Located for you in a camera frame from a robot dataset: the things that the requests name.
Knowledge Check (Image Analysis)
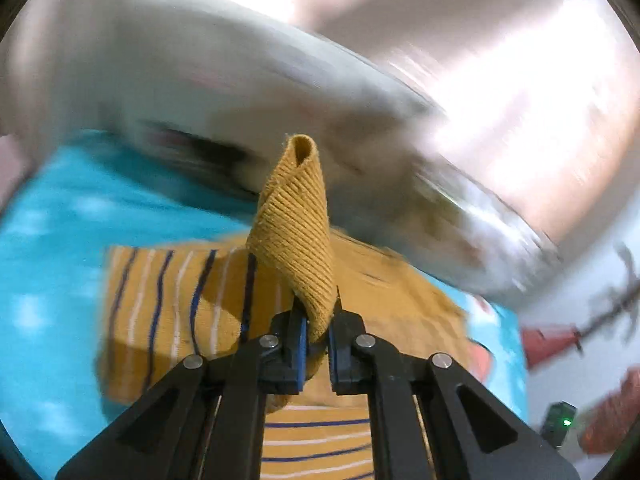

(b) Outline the red cloth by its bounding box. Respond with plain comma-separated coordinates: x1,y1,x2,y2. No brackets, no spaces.
520,326,582,372
579,367,640,457

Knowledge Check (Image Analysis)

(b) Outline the white pillow with black print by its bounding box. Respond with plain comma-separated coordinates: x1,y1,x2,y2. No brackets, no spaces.
0,0,331,206

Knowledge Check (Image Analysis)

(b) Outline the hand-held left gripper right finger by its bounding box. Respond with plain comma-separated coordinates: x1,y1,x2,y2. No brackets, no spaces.
327,287,581,480

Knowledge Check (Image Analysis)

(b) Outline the white floral pillow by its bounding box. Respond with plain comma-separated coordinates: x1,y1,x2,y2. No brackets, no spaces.
280,30,566,306

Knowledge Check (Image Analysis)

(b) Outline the dark thin rack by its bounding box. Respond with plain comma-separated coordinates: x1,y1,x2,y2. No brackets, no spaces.
575,242,640,353

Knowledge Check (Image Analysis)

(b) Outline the turquoise star printed blanket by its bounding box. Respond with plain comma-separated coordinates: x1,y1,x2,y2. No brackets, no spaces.
0,130,531,480

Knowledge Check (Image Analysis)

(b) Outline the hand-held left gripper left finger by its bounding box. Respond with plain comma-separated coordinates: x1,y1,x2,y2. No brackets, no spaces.
55,309,308,480

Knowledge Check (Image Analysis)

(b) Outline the yellow striped small shirt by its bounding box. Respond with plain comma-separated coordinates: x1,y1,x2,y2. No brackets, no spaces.
97,132,471,480

